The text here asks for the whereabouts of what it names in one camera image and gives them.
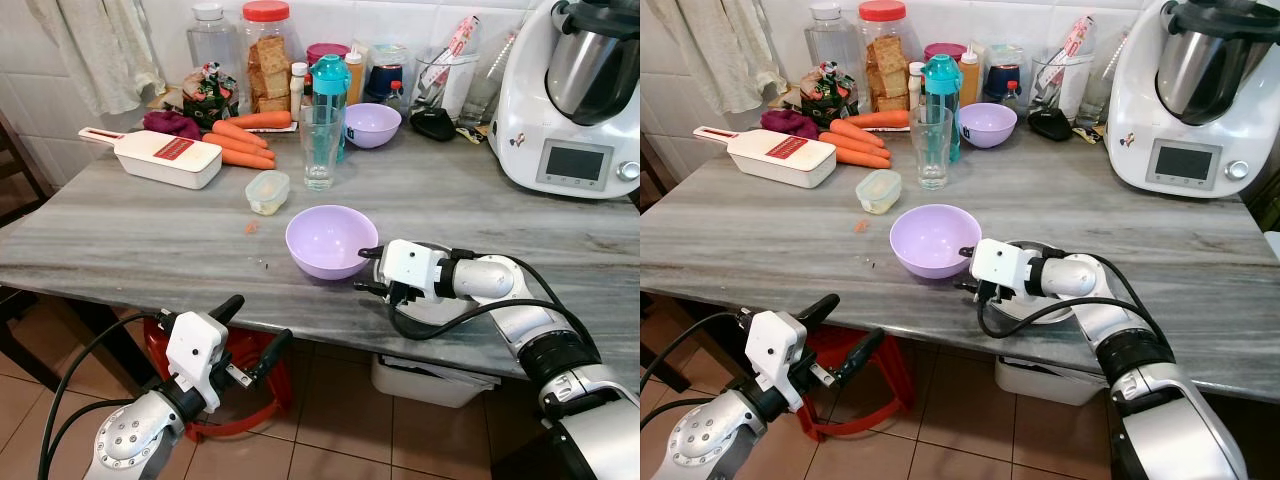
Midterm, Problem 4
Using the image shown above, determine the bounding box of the large purple plastic bowl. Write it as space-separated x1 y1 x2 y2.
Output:
285 205 381 281
889 204 983 280

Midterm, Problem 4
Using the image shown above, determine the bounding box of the red plastic stool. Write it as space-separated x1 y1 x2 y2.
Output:
800 322 916 441
143 318 296 441

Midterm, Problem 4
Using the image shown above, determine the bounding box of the white plastic bin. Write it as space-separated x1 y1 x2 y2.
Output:
370 352 501 409
995 355 1106 406

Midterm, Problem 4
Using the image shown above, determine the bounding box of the clear drinking glass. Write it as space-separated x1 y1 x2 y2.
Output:
300 105 344 192
910 105 954 191

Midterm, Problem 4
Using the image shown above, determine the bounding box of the small clear lidded container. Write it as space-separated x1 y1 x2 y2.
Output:
245 170 291 216
856 169 902 215

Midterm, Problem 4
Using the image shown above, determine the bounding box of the small purple plastic bowl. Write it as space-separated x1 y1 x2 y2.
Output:
959 102 1018 149
344 103 403 150

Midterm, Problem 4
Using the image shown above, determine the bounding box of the black pouch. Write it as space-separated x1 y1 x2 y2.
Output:
410 105 459 141
1027 105 1076 141

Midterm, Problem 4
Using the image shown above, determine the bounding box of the white grater with red label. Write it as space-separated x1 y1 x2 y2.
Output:
693 126 838 189
78 127 224 190

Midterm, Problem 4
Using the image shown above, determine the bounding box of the clear container with dark contents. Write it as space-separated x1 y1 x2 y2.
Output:
980 43 1027 106
364 43 411 106

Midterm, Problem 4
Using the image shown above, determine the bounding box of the teal water bottle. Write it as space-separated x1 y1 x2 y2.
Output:
310 54 352 161
921 54 963 161

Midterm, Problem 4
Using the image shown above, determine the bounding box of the clear plastic jug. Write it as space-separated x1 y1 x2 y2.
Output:
412 48 481 121
1028 48 1097 121

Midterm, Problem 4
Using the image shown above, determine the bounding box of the dark purple cloth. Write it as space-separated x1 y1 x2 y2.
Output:
760 109 819 139
143 109 202 140

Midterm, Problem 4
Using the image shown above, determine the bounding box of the red lidded cracker jar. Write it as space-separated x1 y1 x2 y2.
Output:
857 0 913 113
240 0 298 114

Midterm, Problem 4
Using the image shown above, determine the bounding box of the tall clear glass jar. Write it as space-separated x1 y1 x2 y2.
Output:
1082 30 1129 126
465 30 516 126

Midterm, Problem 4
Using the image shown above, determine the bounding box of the green black snack bag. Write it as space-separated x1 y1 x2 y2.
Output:
800 62 858 126
182 62 241 126

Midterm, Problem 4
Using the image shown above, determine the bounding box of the dark wooden chair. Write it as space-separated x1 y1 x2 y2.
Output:
640 135 669 211
0 118 49 206

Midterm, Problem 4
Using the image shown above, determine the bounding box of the white food processor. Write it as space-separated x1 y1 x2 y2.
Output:
488 0 641 199
1105 0 1263 199

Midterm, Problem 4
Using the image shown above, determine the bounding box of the red white packet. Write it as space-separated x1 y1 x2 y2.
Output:
445 15 481 61
1061 15 1097 61

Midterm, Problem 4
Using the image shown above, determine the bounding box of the clear bottle with white cap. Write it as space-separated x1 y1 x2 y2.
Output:
805 2 857 86
187 2 241 86

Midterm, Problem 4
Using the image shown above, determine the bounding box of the beige hanging towel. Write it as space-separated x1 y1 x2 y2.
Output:
650 0 786 116
25 0 166 116

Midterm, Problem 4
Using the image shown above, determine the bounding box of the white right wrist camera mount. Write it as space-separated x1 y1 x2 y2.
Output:
383 240 451 301
970 238 1038 301

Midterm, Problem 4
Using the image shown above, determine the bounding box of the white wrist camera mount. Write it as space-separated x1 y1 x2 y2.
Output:
970 238 1038 301
383 240 451 301
745 310 813 413
165 310 233 411

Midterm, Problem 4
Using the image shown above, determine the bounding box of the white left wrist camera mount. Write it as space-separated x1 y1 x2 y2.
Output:
745 310 813 413
165 310 233 411

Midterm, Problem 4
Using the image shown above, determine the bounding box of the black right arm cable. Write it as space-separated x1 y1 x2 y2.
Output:
385 255 601 346
978 255 1161 341

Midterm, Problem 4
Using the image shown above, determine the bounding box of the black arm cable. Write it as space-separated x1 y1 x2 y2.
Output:
38 312 166 480
640 312 746 401
978 255 1161 341
385 255 601 346

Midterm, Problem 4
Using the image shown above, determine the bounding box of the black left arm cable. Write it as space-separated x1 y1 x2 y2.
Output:
640 312 746 401
38 312 166 480

